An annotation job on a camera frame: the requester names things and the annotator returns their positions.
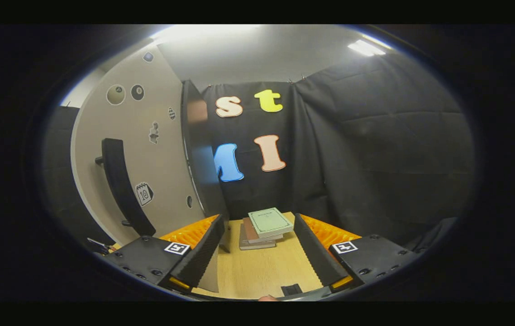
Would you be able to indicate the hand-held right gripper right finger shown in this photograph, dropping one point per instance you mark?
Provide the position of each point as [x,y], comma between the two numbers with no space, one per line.
[318,258]

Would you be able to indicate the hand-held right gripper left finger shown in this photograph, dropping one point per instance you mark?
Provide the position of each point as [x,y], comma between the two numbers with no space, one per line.
[201,258]

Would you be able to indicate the white cabinet door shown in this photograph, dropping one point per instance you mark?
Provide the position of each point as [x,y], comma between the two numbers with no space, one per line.
[167,158]

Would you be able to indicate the grey cabinet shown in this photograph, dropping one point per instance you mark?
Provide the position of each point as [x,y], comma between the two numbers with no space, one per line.
[198,181]

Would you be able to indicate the brown book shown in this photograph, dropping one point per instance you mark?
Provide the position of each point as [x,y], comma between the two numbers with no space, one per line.
[250,231]

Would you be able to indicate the green book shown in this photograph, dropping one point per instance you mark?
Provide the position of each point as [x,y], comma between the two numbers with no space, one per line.
[270,222]

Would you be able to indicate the black backdrop cloth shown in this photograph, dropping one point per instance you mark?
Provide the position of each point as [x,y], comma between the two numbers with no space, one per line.
[375,158]

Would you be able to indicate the small ceiling light panel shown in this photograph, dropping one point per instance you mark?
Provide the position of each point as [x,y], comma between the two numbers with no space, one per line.
[366,47]

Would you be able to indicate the large ceiling light panel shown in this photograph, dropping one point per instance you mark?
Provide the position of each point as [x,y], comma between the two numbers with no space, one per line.
[194,32]

